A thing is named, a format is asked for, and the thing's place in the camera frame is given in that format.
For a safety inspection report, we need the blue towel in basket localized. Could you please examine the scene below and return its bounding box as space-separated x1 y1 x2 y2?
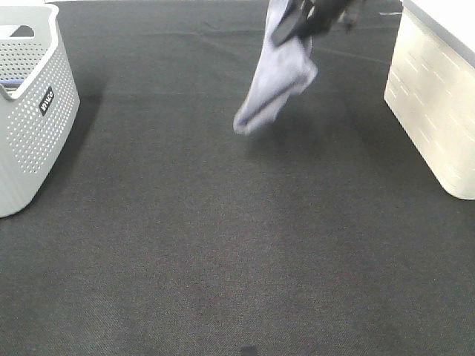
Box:
0 79 24 90

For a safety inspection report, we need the cream slotted storage basket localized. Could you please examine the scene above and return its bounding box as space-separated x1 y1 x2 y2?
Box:
384 1 474 200

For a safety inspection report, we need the lavender towel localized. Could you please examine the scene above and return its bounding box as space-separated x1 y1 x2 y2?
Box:
233 1 318 134

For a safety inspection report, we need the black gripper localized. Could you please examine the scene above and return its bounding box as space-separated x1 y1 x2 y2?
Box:
272 0 366 46

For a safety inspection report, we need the black table mat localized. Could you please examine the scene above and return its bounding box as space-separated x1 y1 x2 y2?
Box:
1 1 474 355

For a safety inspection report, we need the grey perforated laundry basket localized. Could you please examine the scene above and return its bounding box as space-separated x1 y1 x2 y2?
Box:
1 1 80 217

